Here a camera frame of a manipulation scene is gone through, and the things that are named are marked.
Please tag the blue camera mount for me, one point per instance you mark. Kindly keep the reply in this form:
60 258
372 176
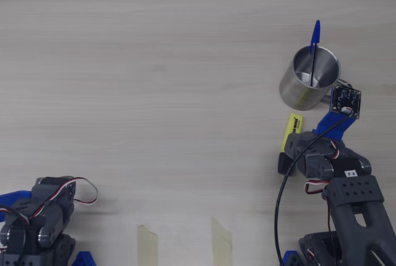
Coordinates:
332 125
14 199

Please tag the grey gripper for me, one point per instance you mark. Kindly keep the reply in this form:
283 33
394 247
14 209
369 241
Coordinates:
51 184
293 146

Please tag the silver steel mug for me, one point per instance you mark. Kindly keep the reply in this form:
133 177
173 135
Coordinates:
294 92

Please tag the blue base clamp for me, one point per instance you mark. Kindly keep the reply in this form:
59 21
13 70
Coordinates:
83 259
290 259

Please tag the beige masking tape strip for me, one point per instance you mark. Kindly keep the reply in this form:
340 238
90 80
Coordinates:
221 244
148 247

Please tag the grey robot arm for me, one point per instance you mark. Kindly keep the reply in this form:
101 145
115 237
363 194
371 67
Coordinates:
355 198
18 238

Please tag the yellow highlighter with black cap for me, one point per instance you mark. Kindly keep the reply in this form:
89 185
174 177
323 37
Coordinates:
292 126

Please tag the blue ballpoint pen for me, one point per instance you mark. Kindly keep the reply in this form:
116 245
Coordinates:
316 34

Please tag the black camera circuit board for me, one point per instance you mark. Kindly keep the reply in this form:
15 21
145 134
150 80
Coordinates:
346 100

